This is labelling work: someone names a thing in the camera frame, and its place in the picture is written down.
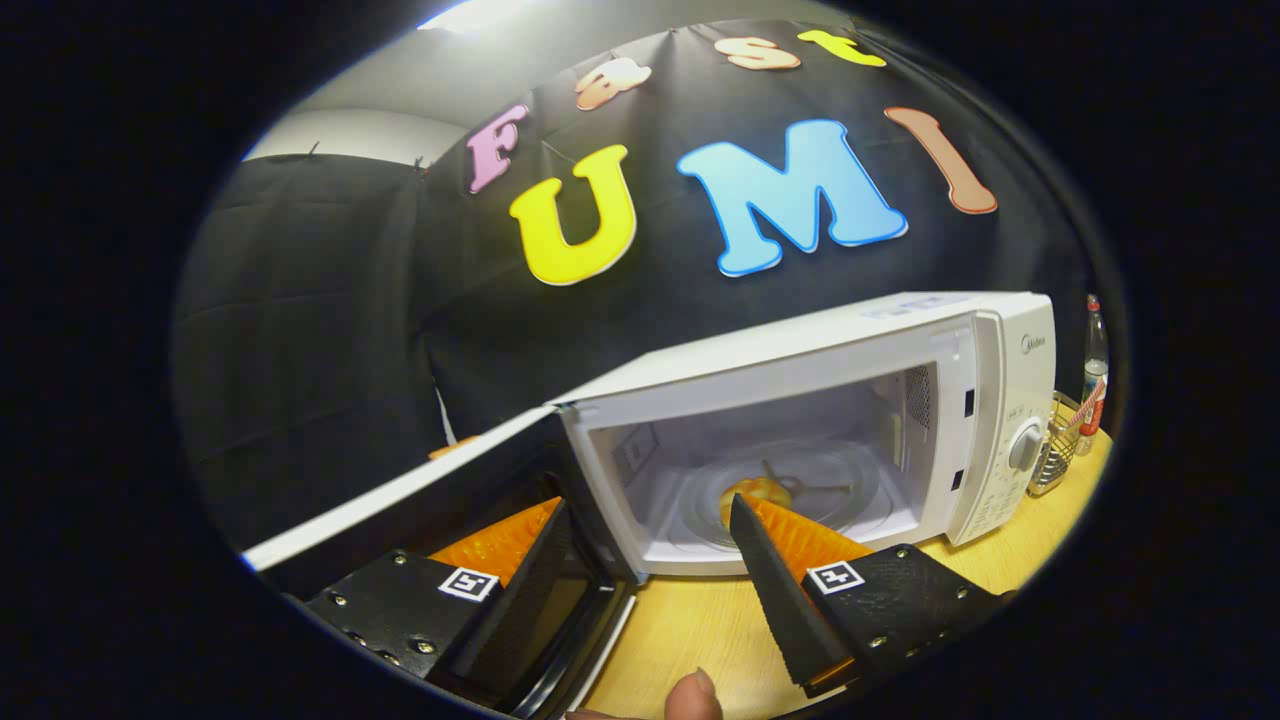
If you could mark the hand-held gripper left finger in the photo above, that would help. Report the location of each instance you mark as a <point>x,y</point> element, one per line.
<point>520,600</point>

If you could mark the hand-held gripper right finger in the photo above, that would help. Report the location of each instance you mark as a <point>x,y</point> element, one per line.
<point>780,600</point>

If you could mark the round golden bread bun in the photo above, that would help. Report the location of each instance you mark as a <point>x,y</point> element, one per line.
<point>760,490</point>

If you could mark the white microwave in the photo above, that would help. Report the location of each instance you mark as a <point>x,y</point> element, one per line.
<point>800,350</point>

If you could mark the glass microwave turntable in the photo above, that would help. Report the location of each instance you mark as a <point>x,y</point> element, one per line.
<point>830,480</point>

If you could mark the toast slice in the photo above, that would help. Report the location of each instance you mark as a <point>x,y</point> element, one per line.
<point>455,447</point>

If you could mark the red striped straw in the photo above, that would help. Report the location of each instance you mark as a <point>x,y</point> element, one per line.
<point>1085,417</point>

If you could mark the clear plastic water bottle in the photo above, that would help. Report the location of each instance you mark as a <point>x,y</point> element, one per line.
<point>1095,350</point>

